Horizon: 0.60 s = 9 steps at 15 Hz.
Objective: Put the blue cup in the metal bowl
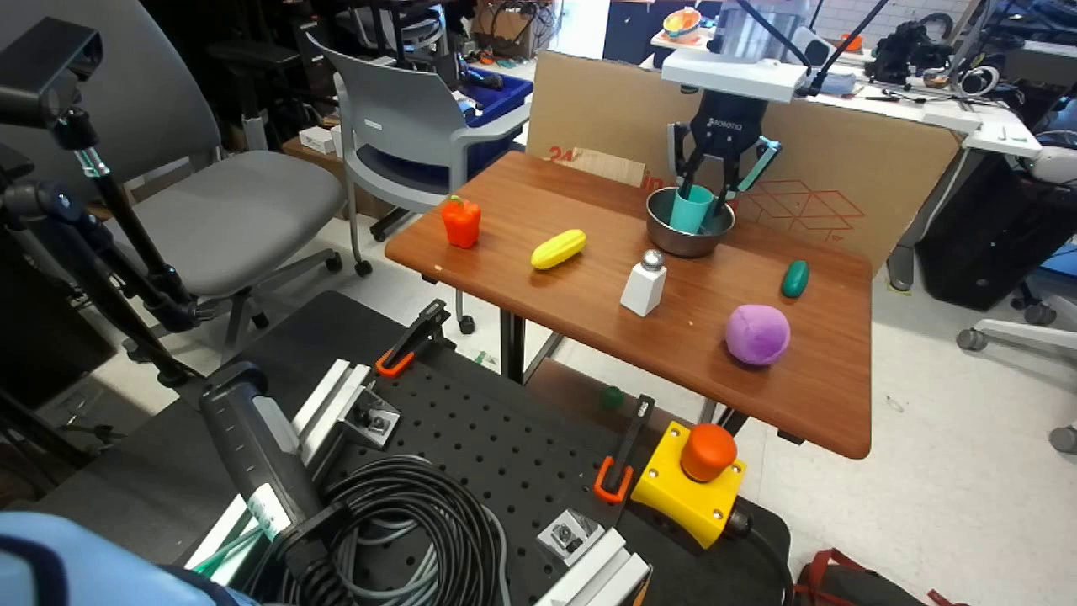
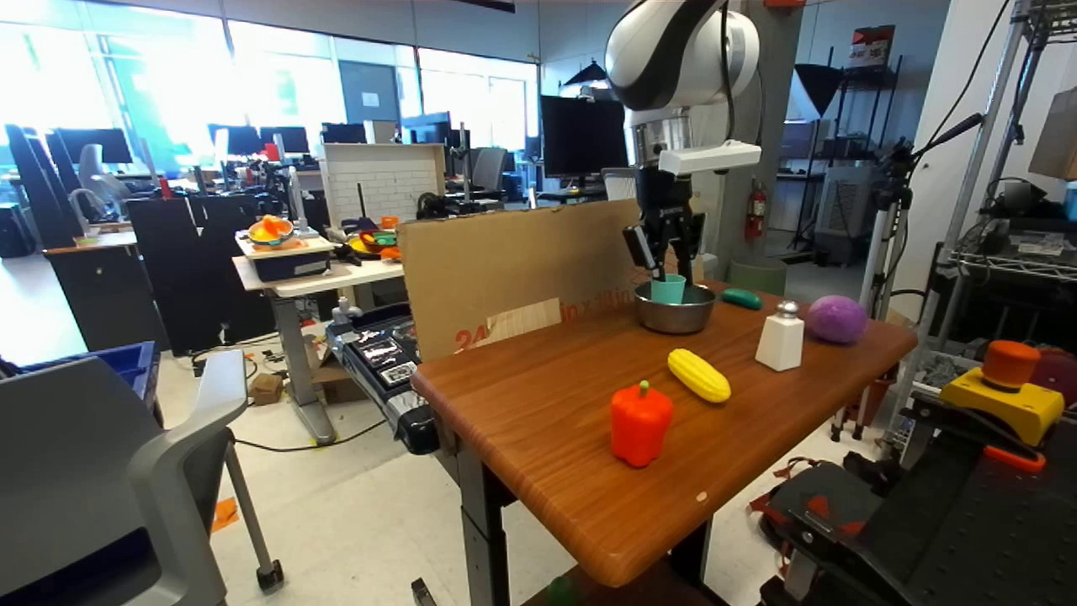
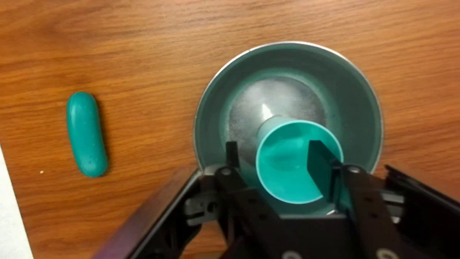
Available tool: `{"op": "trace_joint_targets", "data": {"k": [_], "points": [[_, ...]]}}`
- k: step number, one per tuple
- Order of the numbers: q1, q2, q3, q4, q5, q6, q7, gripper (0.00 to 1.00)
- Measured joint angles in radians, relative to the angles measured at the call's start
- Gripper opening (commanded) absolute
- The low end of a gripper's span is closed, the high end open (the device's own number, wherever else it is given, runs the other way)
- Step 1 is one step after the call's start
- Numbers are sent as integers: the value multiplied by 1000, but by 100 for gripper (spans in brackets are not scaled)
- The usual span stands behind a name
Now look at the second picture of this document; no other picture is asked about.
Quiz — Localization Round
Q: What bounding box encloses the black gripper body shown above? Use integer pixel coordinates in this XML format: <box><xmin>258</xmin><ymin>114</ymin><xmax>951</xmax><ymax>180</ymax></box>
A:
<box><xmin>637</xmin><ymin>168</ymin><xmax>708</xmax><ymax>246</ymax></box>

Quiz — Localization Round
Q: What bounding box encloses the blue plastic cup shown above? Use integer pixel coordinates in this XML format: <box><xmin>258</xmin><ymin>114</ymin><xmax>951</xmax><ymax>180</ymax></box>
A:
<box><xmin>646</xmin><ymin>269</ymin><xmax>689</xmax><ymax>311</ymax></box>

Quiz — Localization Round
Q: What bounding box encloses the metal bowl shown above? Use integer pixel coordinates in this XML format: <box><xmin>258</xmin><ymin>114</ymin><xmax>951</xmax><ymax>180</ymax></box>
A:
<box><xmin>633</xmin><ymin>280</ymin><xmax>720</xmax><ymax>338</ymax></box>

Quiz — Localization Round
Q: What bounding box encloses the teal toy cucumber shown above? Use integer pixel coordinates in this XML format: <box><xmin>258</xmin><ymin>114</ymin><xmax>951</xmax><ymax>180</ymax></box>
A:
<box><xmin>718</xmin><ymin>287</ymin><xmax>768</xmax><ymax>312</ymax></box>

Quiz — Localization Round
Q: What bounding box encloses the red fire extinguisher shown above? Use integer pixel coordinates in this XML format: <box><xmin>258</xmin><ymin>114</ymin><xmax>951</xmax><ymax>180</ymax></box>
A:
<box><xmin>744</xmin><ymin>183</ymin><xmax>775</xmax><ymax>248</ymax></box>

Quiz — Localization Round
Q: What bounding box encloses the black computer monitor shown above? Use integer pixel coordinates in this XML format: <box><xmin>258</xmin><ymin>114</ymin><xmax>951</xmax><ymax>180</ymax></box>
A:
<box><xmin>538</xmin><ymin>93</ymin><xmax>633</xmax><ymax>183</ymax></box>

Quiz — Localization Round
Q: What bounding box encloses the white salt shaker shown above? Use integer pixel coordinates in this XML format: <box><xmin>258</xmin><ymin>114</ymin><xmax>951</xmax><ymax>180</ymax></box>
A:
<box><xmin>753</xmin><ymin>299</ymin><xmax>809</xmax><ymax>375</ymax></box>

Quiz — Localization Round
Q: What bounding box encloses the yellow toy corn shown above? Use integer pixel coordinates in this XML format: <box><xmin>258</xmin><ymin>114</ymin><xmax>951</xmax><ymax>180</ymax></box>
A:
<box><xmin>663</xmin><ymin>347</ymin><xmax>735</xmax><ymax>408</ymax></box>

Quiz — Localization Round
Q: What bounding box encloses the cardboard panel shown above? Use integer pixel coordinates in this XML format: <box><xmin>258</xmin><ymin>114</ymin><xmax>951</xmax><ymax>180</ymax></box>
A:
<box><xmin>396</xmin><ymin>198</ymin><xmax>675</xmax><ymax>365</ymax></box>

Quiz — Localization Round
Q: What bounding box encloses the purple ball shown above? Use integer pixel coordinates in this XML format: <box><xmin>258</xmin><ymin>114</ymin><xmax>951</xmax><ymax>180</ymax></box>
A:
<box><xmin>805</xmin><ymin>292</ymin><xmax>873</xmax><ymax>347</ymax></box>

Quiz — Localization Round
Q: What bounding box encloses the orange toy pepper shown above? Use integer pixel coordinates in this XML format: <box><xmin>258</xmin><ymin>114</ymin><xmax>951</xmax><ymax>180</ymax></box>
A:
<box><xmin>608</xmin><ymin>379</ymin><xmax>675</xmax><ymax>473</ymax></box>

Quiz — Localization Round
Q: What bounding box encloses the wooden table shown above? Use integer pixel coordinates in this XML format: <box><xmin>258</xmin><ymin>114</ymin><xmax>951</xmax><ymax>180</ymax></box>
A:
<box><xmin>412</xmin><ymin>292</ymin><xmax>923</xmax><ymax>606</ymax></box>

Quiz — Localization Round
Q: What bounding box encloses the white pegboard panel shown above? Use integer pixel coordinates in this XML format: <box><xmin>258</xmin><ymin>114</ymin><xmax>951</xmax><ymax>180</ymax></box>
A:
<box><xmin>318</xmin><ymin>142</ymin><xmax>447</xmax><ymax>229</ymax></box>

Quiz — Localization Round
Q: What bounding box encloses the black equipment case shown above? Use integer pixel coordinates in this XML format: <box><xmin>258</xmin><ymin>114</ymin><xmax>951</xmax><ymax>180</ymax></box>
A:
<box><xmin>330</xmin><ymin>308</ymin><xmax>445</xmax><ymax>459</ymax></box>

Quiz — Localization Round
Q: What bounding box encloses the red black bag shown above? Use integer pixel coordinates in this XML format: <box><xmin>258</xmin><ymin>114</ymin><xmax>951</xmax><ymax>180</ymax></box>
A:
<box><xmin>753</xmin><ymin>454</ymin><xmax>913</xmax><ymax>606</ymax></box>

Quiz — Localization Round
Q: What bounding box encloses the white desk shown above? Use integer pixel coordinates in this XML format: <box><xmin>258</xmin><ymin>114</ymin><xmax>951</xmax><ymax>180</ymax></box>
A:
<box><xmin>229</xmin><ymin>248</ymin><xmax>412</xmax><ymax>447</ymax></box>

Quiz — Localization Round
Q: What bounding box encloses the yellow emergency stop box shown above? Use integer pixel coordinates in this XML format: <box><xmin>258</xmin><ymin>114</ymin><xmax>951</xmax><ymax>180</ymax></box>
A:
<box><xmin>939</xmin><ymin>338</ymin><xmax>1067</xmax><ymax>451</ymax></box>

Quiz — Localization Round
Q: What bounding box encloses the tray with toy food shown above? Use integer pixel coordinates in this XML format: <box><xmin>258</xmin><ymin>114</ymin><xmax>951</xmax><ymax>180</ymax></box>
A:
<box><xmin>232</xmin><ymin>212</ymin><xmax>338</xmax><ymax>282</ymax></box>

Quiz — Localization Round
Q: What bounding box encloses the orange black clamp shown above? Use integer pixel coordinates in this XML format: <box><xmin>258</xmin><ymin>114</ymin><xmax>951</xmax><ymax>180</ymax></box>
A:
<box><xmin>978</xmin><ymin>441</ymin><xmax>1052</xmax><ymax>480</ymax></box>

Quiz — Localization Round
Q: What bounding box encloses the black perforated board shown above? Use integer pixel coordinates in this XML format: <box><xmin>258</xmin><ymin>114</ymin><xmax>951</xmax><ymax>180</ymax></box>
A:
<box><xmin>886</xmin><ymin>417</ymin><xmax>1077</xmax><ymax>606</ymax></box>

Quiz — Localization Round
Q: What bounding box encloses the black cabinet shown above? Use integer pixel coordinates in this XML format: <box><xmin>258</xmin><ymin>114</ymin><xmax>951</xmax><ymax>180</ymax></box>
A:
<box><xmin>122</xmin><ymin>193</ymin><xmax>280</xmax><ymax>356</ymax></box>

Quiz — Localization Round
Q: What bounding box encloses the blue plastic bin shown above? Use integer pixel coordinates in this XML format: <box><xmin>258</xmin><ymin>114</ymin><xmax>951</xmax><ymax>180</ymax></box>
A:
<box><xmin>95</xmin><ymin>338</ymin><xmax>163</xmax><ymax>408</ymax></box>

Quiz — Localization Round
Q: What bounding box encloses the grey plastic chair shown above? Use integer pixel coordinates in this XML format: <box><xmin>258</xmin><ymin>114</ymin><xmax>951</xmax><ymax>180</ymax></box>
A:
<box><xmin>0</xmin><ymin>347</ymin><xmax>287</xmax><ymax>606</ymax></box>

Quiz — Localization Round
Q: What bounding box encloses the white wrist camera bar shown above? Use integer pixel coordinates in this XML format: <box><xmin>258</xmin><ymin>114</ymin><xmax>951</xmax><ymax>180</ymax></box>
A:
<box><xmin>656</xmin><ymin>137</ymin><xmax>768</xmax><ymax>180</ymax></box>

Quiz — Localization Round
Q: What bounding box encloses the black camera tripod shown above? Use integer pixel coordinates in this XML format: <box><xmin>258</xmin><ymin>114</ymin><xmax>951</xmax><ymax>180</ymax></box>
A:
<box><xmin>828</xmin><ymin>113</ymin><xmax>989</xmax><ymax>441</ymax></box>

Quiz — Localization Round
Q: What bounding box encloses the black wire shelf cart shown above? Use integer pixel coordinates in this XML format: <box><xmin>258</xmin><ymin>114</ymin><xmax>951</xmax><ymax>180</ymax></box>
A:
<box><xmin>923</xmin><ymin>165</ymin><xmax>1077</xmax><ymax>352</ymax></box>

